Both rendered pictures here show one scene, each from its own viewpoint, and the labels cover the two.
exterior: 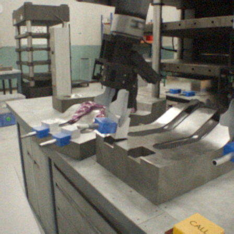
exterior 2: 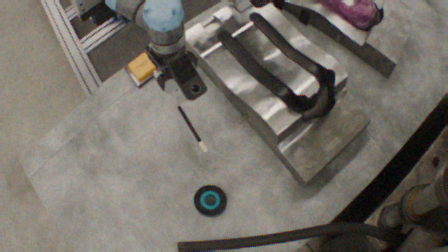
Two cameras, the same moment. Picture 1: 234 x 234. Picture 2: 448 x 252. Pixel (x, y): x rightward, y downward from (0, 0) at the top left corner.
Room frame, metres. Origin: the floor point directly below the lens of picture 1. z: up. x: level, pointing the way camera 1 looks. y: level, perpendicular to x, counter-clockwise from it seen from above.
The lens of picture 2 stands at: (0.50, -0.75, 2.07)
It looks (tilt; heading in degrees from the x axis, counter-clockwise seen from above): 71 degrees down; 85
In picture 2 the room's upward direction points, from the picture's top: 1 degrees counter-clockwise
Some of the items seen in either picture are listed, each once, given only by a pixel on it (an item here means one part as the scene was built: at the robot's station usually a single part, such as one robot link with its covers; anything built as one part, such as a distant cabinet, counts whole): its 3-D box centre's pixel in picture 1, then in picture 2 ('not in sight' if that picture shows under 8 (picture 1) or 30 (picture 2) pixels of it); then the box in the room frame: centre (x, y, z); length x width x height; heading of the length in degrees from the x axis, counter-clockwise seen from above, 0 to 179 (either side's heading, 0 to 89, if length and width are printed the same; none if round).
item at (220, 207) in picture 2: not in sight; (210, 201); (0.48, -0.51, 0.82); 0.08 x 0.08 x 0.04
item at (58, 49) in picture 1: (43, 55); not in sight; (5.43, 1.59, 1.03); 1.54 x 0.94 x 2.06; 34
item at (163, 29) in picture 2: not in sight; (162, 17); (0.43, -0.24, 1.25); 0.09 x 0.08 x 0.11; 138
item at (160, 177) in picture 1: (191, 136); (281, 76); (0.69, -0.22, 0.87); 0.50 x 0.26 x 0.14; 123
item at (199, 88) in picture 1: (208, 89); not in sight; (1.58, -0.59, 0.87); 0.50 x 0.27 x 0.17; 123
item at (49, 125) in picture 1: (38, 132); not in sight; (0.76, 0.26, 0.86); 0.13 x 0.05 x 0.05; 140
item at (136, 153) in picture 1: (141, 159); (211, 26); (0.53, -0.06, 0.87); 0.05 x 0.05 x 0.04; 33
